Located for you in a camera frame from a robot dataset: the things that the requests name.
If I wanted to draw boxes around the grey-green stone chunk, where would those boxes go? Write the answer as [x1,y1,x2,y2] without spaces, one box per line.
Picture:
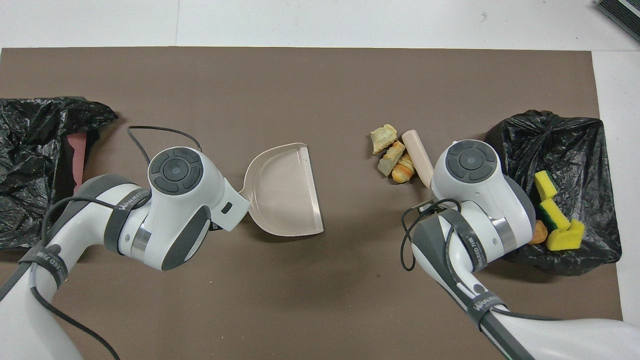
[376,140,407,177]

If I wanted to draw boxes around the beige plastic dustpan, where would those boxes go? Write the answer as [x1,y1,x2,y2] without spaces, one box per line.
[238,142,325,237]

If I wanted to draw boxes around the dark ribbed device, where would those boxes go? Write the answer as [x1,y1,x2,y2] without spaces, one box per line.
[595,0,640,43]

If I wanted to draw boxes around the curved yellow sponge piece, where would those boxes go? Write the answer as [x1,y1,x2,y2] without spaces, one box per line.
[533,169,559,200]

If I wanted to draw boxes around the golden croissant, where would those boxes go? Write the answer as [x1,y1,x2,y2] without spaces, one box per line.
[391,153,417,185]

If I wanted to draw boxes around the brown table mat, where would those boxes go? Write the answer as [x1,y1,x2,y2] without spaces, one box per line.
[0,46,628,360]

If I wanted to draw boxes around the pale stone chunk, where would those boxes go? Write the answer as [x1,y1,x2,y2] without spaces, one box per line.
[370,123,399,156]

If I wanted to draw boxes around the brown bread roll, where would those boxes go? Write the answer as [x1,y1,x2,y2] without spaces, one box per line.
[529,220,549,246]

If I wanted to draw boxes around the notched yellow sponge piece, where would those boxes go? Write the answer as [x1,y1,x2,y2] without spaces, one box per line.
[545,218,586,252]

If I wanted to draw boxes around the pink bin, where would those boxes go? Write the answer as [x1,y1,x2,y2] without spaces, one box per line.
[67,132,88,206]

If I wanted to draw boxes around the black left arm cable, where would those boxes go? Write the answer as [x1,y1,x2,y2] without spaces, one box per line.
[27,125,204,360]

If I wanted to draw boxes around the beige hand brush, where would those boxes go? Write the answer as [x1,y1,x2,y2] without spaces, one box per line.
[401,129,435,190]

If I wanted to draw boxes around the black trash bag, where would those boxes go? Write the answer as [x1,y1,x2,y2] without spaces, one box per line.
[0,96,120,252]
[485,110,623,277]

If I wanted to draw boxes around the green and yellow sponge piece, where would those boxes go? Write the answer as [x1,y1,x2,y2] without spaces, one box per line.
[538,198,571,233]

